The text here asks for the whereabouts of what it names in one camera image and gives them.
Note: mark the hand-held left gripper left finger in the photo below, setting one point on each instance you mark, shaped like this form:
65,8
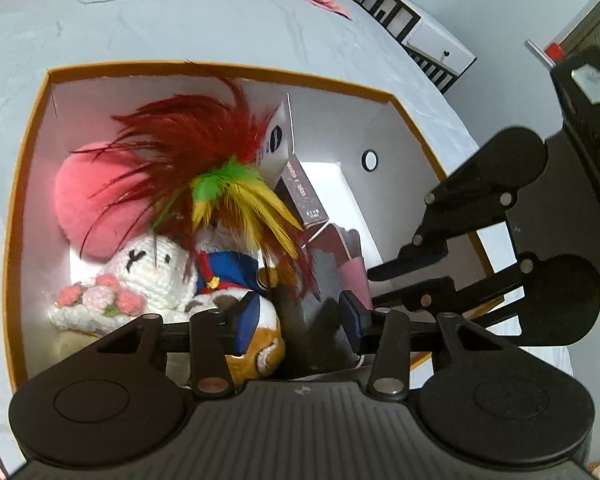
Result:
247,322

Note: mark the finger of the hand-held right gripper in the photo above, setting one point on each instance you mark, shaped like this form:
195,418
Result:
430,247
430,297

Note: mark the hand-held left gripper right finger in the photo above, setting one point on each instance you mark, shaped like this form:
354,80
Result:
355,317

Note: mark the red feather toy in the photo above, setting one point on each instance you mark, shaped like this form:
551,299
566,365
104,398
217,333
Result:
195,140

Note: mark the pink plush toy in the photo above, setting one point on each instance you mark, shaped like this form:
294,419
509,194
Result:
95,195

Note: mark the orange storage box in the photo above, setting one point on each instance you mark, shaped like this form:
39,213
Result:
180,92

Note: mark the brown bear plush blue outfit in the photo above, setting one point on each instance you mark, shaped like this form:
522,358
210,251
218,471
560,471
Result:
230,266

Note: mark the maroon and pink box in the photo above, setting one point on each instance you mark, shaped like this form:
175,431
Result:
350,255

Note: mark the white crochet bunny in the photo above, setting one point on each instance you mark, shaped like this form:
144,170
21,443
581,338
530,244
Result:
145,272

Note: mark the dark maroon small box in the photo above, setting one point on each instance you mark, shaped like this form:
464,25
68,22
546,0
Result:
305,195

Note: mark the small red object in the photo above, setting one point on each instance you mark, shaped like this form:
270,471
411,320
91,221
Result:
555,52

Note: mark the glass cabinet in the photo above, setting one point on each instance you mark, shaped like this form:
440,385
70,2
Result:
595,20

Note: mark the white box with black logo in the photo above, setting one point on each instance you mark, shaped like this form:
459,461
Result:
280,130

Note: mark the white bedside cabinet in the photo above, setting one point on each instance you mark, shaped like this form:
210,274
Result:
387,7
437,42

